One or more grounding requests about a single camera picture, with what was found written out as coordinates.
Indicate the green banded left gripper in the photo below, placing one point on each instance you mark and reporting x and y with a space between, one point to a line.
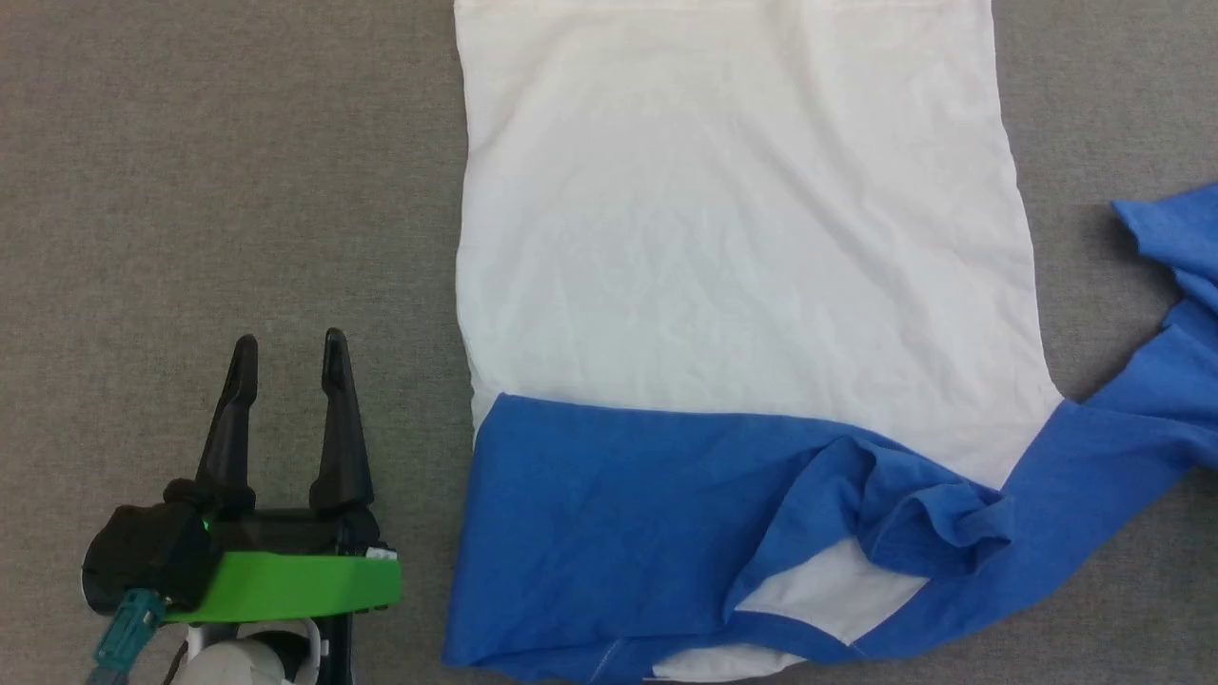
285 580

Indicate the white and blue long-sleeve shirt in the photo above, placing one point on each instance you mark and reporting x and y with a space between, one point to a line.
742 285

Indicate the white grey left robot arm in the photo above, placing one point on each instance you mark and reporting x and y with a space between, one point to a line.
247 661

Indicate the grey fabric sofa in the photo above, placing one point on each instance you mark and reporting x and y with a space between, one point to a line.
190 190

